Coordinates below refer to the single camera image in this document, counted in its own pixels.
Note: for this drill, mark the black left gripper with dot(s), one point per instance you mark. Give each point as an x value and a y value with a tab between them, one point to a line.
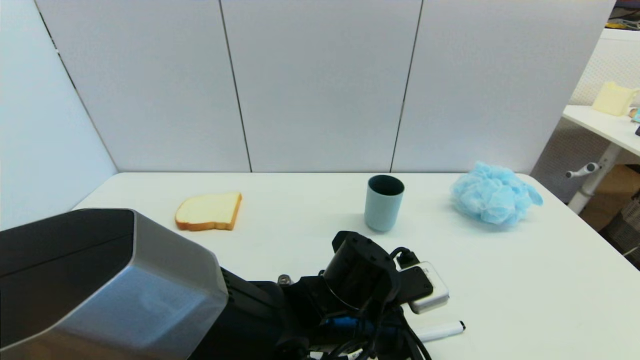
381	334

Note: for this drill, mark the white marker with black cap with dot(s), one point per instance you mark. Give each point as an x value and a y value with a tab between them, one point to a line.
445	330

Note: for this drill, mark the black and silver left robot arm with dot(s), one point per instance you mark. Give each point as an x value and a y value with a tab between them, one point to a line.
125	290

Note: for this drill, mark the small dark grey knob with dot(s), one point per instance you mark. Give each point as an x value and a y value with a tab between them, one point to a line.
285	279

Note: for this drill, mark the light blue plastic cup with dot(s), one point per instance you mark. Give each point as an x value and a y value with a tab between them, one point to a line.
382	212

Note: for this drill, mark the blue crumpled hair net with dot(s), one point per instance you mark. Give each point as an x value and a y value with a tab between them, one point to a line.
492	197

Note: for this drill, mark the toast bread slice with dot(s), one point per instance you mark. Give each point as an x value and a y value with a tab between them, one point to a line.
210	210

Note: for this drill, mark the white desk leg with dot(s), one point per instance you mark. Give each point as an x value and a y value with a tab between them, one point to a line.
594	186

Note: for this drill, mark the brown cardboard box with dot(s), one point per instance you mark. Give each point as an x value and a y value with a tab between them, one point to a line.
612	194

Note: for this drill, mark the grey mesh basket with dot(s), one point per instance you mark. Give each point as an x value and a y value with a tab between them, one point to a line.
631	225

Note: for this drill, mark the white side desk top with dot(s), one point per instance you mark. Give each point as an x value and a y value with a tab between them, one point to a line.
606	127

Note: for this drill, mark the pale yellow foam block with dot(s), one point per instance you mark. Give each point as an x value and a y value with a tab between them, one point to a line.
612	98

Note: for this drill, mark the small teal object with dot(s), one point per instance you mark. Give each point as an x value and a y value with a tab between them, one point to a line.
636	115

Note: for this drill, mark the white perforated panel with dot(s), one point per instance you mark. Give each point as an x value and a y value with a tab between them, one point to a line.
600	65

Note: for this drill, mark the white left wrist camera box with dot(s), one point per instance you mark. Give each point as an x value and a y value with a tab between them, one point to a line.
434	294

